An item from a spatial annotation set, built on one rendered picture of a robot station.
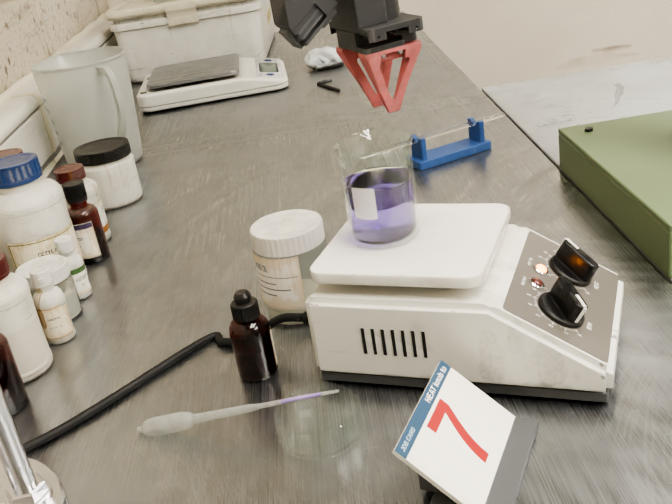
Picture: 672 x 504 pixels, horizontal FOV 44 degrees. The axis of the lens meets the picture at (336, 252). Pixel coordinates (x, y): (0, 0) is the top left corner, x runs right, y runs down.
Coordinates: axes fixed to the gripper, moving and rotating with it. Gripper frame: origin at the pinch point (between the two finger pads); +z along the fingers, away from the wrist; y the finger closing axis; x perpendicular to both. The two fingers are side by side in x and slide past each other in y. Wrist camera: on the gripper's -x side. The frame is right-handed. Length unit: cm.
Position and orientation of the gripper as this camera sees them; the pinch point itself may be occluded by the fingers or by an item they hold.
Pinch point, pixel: (385, 101)
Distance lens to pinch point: 94.7
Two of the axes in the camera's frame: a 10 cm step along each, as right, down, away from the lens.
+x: 8.9, -3.2, 3.3
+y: 4.2, 3.2, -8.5
